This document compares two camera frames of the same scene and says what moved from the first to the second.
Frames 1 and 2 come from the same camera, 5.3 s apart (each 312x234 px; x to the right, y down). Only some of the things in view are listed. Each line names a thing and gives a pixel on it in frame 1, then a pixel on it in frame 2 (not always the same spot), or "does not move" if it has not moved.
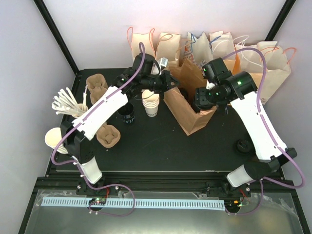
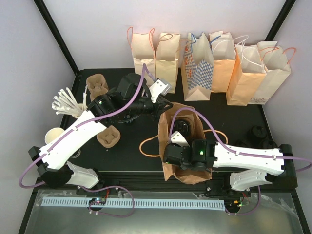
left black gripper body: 159,86 to 161,105
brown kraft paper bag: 180,101 to 197,132
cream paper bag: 168,45 does not move
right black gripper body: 211,99 to 184,167
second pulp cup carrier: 108,136 does not move
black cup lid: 185,93 to 183,126
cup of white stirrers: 65,103 does not move
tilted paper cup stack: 52,137 does not move
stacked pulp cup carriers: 97,85 does not move
